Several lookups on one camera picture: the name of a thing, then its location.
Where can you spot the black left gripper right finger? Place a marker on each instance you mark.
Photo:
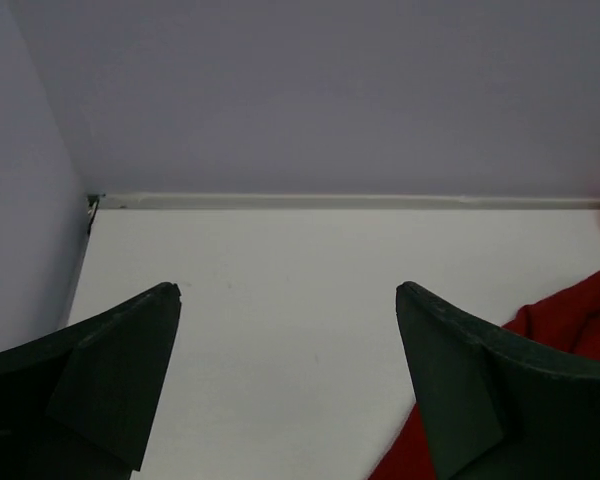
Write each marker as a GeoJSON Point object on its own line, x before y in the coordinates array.
{"type": "Point", "coordinates": [496, 405]}

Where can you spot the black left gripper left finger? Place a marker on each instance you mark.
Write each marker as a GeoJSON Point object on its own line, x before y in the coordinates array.
{"type": "Point", "coordinates": [80, 403]}

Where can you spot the red t-shirt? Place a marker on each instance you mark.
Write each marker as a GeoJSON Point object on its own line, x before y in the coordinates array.
{"type": "Point", "coordinates": [568, 321]}

